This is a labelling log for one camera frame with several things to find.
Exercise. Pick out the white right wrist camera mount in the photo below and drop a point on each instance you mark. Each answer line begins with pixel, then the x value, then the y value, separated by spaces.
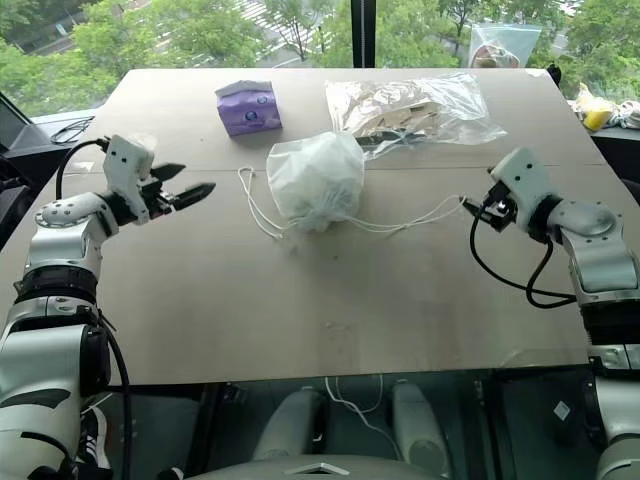
pixel 525 170

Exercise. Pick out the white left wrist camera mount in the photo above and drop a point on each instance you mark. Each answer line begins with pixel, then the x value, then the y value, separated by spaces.
pixel 125 160

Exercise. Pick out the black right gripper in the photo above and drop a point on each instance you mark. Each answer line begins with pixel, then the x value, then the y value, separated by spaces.
pixel 500 210

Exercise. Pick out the black window frame post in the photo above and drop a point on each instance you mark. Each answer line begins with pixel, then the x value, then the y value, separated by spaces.
pixel 363 30

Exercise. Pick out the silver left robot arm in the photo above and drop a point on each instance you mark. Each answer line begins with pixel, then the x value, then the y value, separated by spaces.
pixel 55 215

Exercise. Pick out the yellow round object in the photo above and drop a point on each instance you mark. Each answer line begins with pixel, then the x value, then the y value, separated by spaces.
pixel 595 120

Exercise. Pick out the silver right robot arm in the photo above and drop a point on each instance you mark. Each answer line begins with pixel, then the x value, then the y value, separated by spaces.
pixel 595 235

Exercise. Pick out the grey robot waist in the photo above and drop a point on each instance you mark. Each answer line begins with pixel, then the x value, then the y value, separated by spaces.
pixel 320 470

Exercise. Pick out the clear bag of wooden pieces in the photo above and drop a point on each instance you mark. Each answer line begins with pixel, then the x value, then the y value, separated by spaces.
pixel 400 110

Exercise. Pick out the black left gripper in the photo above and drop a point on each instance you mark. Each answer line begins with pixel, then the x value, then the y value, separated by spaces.
pixel 159 200

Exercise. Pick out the black slanted panel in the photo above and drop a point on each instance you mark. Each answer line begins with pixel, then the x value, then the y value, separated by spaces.
pixel 20 135

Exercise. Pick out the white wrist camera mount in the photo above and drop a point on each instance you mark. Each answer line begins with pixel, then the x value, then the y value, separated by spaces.
pixel 125 160
pixel 525 170

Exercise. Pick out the black table clamp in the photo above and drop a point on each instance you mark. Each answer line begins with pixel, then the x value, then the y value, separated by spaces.
pixel 555 74

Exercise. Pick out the black and white sneaker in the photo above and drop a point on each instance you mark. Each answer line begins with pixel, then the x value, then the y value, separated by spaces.
pixel 97 440

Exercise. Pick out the clear zip bag with items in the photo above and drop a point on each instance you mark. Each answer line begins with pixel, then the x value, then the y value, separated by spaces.
pixel 500 45

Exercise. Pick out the purple tissue pack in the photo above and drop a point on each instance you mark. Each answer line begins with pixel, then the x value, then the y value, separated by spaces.
pixel 250 112

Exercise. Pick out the grey rounded robot leg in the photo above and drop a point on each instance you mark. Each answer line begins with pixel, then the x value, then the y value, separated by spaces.
pixel 420 425
pixel 290 425

